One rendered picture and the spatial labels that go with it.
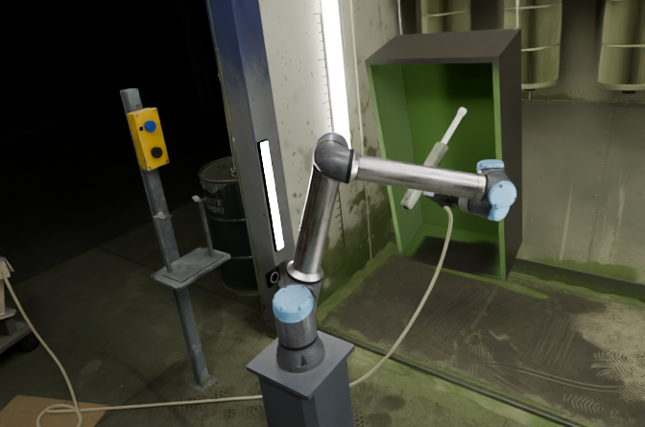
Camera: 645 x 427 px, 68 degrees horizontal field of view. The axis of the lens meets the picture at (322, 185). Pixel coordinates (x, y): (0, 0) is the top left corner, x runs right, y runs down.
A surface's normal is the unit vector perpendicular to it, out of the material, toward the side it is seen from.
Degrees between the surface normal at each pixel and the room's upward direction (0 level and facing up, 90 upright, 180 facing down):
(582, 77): 90
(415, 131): 102
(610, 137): 57
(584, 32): 90
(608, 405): 0
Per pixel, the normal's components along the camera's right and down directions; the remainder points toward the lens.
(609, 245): -0.55, -0.21
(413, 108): -0.53, 0.54
